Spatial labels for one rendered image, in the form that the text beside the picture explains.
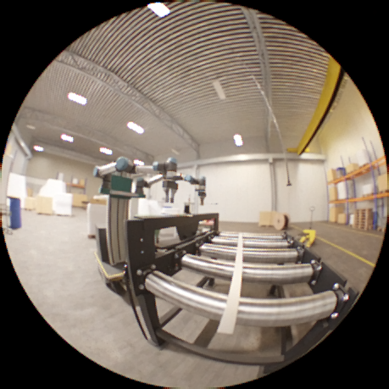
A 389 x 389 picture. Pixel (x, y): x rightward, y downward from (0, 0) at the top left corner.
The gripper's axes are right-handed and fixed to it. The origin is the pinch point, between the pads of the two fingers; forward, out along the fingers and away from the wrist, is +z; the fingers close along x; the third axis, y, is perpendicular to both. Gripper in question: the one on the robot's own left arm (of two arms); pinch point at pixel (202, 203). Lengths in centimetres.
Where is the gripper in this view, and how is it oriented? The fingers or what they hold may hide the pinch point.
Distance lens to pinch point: 132.3
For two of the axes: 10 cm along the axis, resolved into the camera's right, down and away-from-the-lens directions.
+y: 8.8, -0.1, -4.7
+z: -0.4, 9.9, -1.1
